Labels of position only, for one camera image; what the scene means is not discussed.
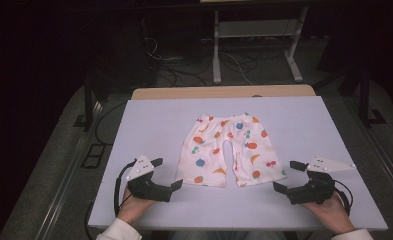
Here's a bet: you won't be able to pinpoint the white floor cable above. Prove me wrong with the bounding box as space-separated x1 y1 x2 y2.
223 52 254 86

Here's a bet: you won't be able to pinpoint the black floor cable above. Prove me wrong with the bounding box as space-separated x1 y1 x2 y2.
94 99 129 147

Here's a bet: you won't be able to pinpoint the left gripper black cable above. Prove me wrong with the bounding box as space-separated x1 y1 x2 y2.
113 159 138 217

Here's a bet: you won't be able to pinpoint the person's right hand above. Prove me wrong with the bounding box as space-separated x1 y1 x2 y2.
300 191 356 236

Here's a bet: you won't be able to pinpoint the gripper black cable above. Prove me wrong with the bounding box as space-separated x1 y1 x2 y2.
113 159 138 217
333 179 355 216

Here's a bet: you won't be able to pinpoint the white metal desk frame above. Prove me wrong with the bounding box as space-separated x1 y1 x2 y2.
211 5 310 85

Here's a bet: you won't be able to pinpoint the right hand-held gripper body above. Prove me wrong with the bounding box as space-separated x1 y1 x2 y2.
287 155 357 205

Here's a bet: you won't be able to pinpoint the black metal stand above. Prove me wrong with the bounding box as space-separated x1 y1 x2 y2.
73 74 109 132
356 64 388 128

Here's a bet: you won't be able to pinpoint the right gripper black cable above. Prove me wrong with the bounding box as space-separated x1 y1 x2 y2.
333 179 355 216

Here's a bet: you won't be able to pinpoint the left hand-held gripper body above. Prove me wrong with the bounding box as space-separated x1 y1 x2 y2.
126 154 174 203

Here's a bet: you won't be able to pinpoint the white fruit-print pants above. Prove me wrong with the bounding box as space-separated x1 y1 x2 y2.
174 112 288 188

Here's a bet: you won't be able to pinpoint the person's left hand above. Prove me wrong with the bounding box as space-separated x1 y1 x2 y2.
117 188 157 225

